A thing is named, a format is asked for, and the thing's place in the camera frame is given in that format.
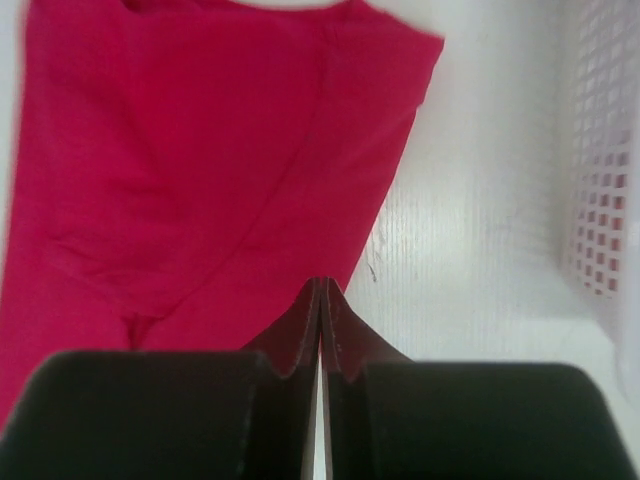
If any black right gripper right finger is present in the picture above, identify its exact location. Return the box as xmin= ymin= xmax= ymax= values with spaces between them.
xmin=319 ymin=278 xmax=410 ymax=479

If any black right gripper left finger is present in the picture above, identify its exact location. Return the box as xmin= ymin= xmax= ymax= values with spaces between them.
xmin=242 ymin=279 xmax=320 ymax=479

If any magenta t shirt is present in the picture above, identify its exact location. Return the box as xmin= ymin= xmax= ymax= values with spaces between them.
xmin=1 ymin=1 xmax=445 ymax=422

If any red t shirt in basket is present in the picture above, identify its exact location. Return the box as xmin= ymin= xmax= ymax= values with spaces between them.
xmin=568 ymin=151 xmax=629 ymax=299

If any white plastic basket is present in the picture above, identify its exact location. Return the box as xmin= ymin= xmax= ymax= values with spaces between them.
xmin=559 ymin=1 xmax=639 ymax=406

